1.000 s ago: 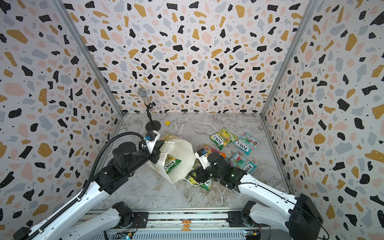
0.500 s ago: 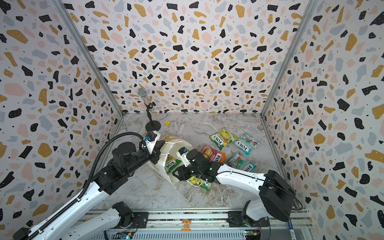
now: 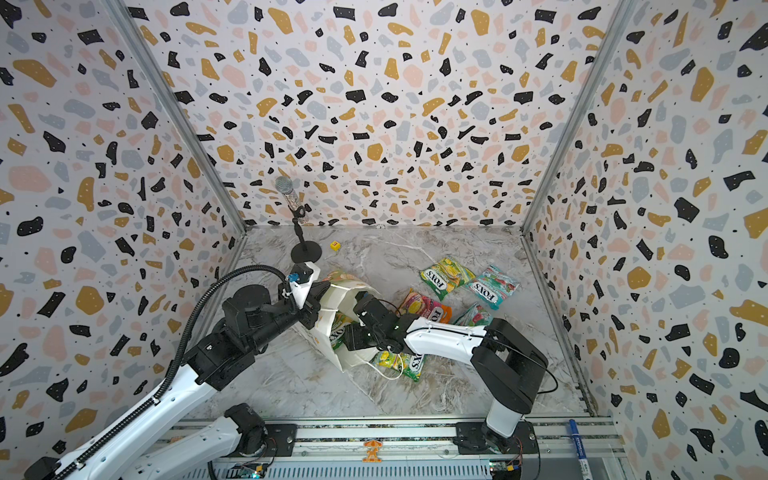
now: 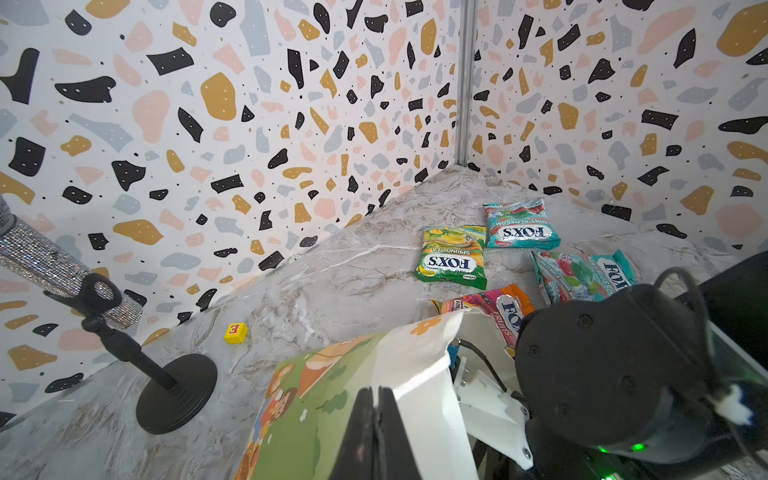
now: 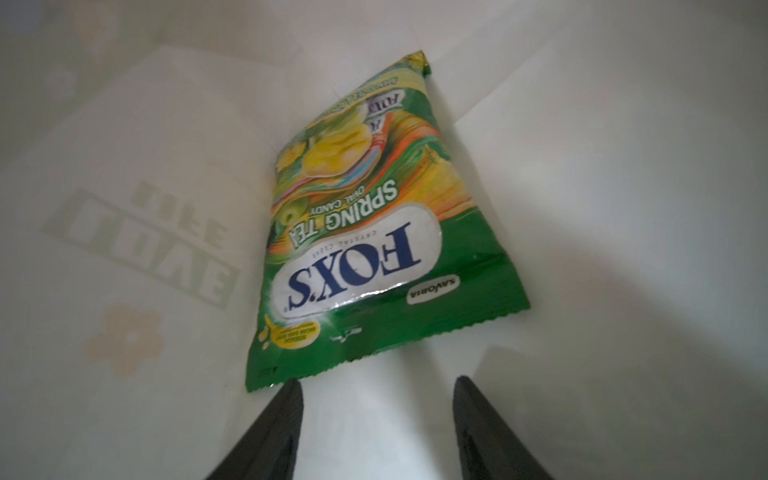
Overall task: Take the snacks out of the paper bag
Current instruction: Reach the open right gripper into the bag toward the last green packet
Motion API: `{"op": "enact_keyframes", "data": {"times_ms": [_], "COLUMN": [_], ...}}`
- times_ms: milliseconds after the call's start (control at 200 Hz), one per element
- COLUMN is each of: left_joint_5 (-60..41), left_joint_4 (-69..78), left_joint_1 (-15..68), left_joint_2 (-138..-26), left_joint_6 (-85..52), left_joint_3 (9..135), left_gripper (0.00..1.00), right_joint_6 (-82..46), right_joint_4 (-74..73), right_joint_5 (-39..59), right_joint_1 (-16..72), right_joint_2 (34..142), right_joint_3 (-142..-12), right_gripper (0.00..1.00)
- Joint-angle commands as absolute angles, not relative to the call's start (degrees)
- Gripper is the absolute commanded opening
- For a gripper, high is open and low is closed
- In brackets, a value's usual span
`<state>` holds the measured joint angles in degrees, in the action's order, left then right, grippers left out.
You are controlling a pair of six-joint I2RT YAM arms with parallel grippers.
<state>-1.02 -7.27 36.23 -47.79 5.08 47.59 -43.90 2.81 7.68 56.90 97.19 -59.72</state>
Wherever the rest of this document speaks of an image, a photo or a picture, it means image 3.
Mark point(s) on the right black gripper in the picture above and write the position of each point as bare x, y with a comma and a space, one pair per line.
360, 321

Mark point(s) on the teal mint Fox's candy bag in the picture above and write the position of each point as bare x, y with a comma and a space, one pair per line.
493, 286

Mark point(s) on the green circuit board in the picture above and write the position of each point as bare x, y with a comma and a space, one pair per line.
256, 471

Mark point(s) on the blue marker pen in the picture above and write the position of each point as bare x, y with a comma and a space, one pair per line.
585, 469

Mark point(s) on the orange Fox's candy bag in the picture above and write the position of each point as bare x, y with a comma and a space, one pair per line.
424, 306

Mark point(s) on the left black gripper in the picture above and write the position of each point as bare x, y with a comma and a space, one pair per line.
312, 304

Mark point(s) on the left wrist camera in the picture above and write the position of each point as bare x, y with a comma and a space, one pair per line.
301, 278

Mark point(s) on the microphone on black stand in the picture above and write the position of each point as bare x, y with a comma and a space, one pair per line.
305, 250

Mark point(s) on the green Fox's candy bag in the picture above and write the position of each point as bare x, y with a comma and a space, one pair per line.
338, 329
407, 365

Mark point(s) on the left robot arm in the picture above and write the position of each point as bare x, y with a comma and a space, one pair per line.
205, 369

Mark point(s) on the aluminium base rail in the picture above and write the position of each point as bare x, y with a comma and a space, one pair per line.
428, 448

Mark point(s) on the white paper shopping bag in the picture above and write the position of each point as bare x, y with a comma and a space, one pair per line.
340, 297

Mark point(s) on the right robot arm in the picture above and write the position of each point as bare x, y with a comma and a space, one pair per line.
510, 366

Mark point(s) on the yellow-green Fox's candy bag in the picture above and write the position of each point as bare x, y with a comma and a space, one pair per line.
445, 276

